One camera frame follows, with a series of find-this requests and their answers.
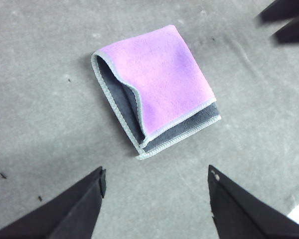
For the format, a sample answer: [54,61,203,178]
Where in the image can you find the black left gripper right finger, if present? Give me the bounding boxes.
[207,164,299,239]

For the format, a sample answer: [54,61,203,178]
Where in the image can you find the grey table cloth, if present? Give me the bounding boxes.
[0,0,299,239]

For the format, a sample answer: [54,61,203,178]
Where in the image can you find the purple towel with grey hem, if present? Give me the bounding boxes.
[90,24,222,161]

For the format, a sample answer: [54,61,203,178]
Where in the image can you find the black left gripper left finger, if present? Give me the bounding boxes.
[0,166,107,239]

